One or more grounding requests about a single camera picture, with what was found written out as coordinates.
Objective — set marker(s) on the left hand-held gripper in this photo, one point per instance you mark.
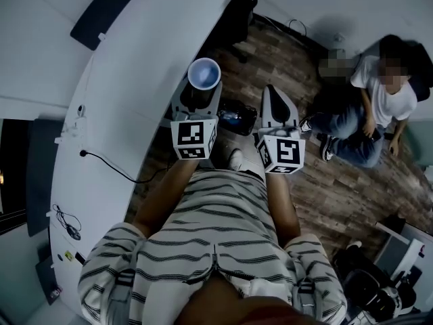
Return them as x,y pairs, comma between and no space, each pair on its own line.
193,134

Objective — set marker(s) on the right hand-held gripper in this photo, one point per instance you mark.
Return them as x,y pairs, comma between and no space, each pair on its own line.
284,151

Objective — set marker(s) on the white paper cup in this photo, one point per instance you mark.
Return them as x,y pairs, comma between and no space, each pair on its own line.
204,73

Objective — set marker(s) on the black bag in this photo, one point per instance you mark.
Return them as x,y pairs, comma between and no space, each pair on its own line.
248,124

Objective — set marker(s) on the person's left forearm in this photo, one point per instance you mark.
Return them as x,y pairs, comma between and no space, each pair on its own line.
162,198

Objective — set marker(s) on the person's right forearm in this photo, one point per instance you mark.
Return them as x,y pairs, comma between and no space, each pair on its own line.
282,205

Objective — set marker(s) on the clear plastic bottle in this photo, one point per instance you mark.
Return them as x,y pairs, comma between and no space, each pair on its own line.
233,115

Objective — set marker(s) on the person's right white shoe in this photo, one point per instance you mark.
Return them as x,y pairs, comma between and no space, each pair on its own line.
235,159

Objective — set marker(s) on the white power strip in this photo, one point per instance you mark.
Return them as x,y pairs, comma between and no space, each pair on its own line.
80,130

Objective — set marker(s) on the dark grey desk partition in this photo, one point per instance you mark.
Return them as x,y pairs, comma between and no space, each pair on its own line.
44,181
108,12

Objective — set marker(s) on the white plug adapter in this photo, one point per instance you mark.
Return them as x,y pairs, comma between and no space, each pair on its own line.
66,135

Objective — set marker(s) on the black mesh office chair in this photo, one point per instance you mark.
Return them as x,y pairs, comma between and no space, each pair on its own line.
424,80

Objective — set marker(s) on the white workstation with grey panel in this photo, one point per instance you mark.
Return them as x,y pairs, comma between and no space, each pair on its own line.
414,249

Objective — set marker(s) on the flat black card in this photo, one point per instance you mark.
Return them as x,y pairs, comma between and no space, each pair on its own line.
80,258

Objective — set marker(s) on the yellow sticker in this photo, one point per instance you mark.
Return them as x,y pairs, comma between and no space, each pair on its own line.
69,255

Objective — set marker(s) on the small pink object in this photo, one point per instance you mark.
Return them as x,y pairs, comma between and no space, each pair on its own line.
55,292

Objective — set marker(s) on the small white security camera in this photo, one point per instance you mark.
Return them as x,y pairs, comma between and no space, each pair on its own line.
81,109

